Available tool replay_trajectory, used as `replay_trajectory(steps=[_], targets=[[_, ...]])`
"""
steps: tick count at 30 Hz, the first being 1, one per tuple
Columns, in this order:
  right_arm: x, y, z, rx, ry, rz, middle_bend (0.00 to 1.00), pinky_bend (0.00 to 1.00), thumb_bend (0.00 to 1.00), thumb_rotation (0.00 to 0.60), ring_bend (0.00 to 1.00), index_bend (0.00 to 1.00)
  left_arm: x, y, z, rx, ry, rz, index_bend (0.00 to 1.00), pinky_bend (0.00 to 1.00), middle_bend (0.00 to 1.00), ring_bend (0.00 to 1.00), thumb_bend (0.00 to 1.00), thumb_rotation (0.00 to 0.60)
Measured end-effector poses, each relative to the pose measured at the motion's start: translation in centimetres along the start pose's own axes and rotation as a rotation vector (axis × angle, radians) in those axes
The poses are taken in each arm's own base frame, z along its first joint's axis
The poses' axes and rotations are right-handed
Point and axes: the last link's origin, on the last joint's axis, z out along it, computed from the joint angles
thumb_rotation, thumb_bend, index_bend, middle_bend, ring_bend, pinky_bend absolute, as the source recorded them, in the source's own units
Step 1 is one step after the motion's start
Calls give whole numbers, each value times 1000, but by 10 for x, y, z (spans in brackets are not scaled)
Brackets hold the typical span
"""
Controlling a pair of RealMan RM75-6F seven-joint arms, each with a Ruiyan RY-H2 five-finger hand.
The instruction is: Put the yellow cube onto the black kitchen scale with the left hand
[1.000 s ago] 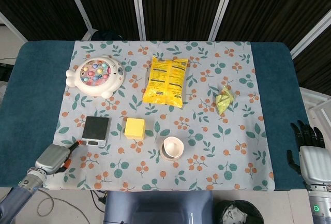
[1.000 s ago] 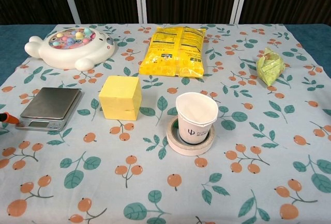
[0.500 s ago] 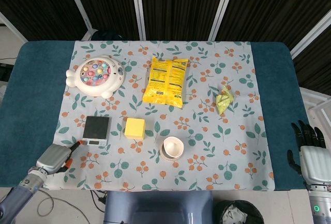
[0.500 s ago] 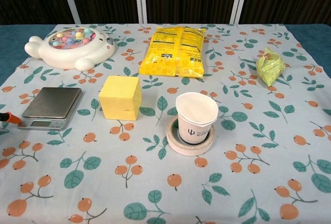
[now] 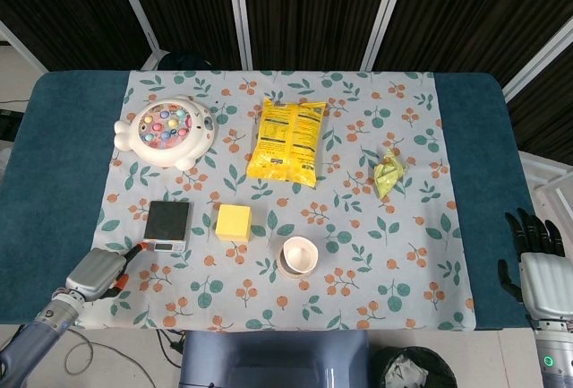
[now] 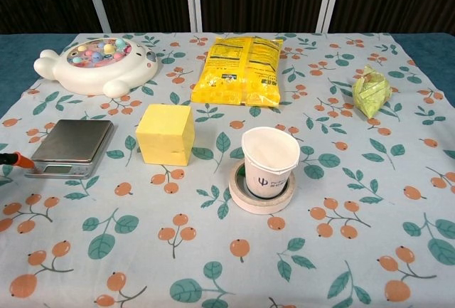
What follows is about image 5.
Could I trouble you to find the crumpled green packet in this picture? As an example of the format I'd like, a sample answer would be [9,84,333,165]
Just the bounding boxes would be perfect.
[373,147,406,199]

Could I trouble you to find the teal table cover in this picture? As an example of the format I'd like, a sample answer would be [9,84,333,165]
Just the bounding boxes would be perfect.
[0,70,545,331]

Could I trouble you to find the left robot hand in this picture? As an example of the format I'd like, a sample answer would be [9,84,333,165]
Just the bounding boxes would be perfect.
[65,240,148,303]

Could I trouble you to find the black floor cable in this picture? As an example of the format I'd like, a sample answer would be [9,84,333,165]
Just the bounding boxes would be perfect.
[154,328,185,360]

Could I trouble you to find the black trash bin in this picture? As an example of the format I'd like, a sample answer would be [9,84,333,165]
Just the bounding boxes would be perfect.
[372,345,458,388]

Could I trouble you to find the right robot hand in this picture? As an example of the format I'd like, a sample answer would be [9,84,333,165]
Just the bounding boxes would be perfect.
[498,207,573,320]

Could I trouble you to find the floral leaf print tablecloth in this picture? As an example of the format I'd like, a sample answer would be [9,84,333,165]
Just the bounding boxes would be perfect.
[82,69,476,332]

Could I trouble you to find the yellow snack bag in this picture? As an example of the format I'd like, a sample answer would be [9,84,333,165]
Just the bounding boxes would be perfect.
[246,97,325,188]

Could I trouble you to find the black office chair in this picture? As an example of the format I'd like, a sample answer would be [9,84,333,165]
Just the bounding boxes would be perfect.
[158,51,216,72]

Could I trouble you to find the silver digital scale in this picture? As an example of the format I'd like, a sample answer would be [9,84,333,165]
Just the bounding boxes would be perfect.
[142,200,191,254]

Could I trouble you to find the white whale fishing toy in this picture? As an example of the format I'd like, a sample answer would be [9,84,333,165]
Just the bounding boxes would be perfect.
[113,94,219,169]

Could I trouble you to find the pale pink tape roll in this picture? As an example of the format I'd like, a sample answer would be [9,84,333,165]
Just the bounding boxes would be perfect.
[276,248,314,280]

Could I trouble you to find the crumpled white paper trash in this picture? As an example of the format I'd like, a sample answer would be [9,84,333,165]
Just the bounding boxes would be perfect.
[384,350,426,388]

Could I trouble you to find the yellow foam block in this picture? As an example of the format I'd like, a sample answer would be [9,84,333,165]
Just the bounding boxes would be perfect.
[215,203,252,243]

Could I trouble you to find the dark folding partition screen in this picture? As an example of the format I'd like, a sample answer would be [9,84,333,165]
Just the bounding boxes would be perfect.
[120,0,250,71]
[0,0,162,73]
[236,0,413,71]
[371,0,573,93]
[500,15,573,156]

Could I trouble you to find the blue-grey robot torso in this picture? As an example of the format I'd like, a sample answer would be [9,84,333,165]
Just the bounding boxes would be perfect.
[179,330,372,388]

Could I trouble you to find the white paper cup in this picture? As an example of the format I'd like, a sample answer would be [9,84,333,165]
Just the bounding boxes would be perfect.
[280,235,320,275]

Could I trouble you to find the white metal rack frame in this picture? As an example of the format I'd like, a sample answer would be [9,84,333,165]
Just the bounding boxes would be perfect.
[532,154,573,221]

